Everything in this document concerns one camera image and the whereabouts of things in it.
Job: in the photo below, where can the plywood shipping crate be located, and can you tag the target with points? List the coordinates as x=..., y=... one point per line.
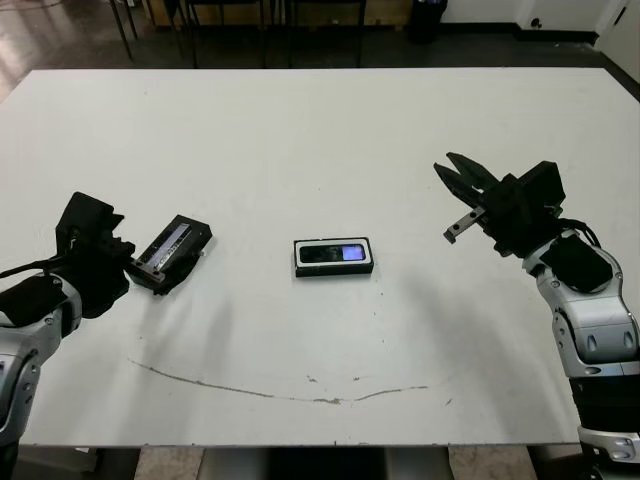
x=387, y=12

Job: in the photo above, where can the small black wall fitting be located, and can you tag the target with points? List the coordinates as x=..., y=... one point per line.
x=537, y=22

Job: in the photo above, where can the black box lid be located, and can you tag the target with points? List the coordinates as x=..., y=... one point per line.
x=195, y=237

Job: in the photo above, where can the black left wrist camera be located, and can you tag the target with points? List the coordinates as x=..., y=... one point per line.
x=87, y=217

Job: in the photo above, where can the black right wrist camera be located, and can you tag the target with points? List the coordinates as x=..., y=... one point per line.
x=545, y=185

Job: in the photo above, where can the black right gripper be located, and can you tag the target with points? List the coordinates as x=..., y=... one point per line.
x=510, y=225

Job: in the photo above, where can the black box base white lining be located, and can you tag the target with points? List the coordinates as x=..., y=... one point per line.
x=332, y=271

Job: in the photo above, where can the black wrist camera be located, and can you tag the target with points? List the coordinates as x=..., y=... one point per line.
x=545, y=185
x=87, y=217

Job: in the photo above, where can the black trash bin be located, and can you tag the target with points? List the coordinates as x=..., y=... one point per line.
x=427, y=22

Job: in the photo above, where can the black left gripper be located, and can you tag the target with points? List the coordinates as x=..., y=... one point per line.
x=102, y=280

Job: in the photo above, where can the grey robot torso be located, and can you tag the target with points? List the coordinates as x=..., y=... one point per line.
x=325, y=465

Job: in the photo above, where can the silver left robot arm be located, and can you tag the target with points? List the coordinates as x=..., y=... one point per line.
x=30, y=360

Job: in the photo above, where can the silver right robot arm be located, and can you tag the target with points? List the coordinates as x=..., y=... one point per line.
x=595, y=325

